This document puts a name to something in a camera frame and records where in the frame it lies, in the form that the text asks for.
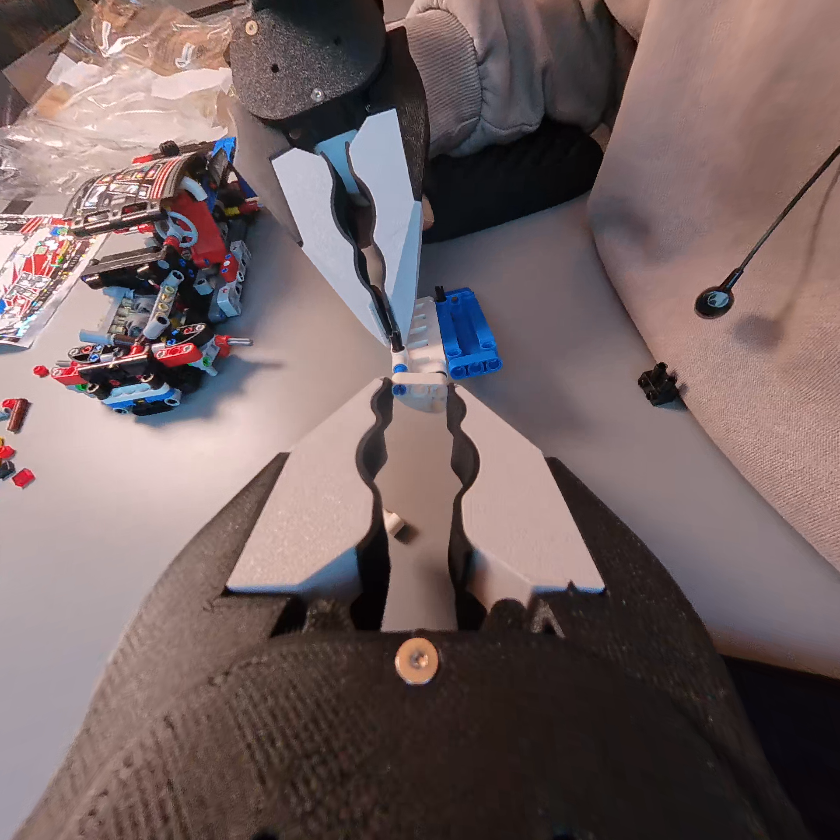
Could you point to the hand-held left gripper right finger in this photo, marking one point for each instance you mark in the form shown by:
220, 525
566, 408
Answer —
525, 525

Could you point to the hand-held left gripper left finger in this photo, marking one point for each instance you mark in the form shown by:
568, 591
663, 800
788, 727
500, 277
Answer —
308, 518

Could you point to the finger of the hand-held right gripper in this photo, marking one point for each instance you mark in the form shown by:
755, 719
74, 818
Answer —
394, 229
321, 223

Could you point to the blue and white lego panel assembly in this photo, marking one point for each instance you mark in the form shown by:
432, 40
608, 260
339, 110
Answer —
469, 334

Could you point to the white triangular lego beam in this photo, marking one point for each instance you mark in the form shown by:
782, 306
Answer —
423, 394

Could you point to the person's right forearm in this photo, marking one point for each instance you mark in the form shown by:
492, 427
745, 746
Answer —
499, 72

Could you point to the small white lego connector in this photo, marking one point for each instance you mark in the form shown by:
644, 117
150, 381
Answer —
397, 525

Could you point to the partly built lego car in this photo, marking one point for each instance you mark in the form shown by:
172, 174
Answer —
151, 262

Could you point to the small black lego piece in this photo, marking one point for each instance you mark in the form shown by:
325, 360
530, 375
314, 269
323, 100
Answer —
658, 386

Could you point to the small red lego tile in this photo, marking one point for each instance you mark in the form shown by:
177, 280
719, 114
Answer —
23, 477

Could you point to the lego sticker sheet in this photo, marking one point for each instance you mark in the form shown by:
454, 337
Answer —
33, 282

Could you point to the dark brown lego bar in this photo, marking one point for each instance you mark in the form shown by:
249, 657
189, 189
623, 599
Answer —
17, 415

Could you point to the black padded wrist rest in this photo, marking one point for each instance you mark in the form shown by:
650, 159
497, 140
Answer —
512, 190

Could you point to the crumpled clear plastic bags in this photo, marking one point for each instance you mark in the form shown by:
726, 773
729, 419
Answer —
131, 85

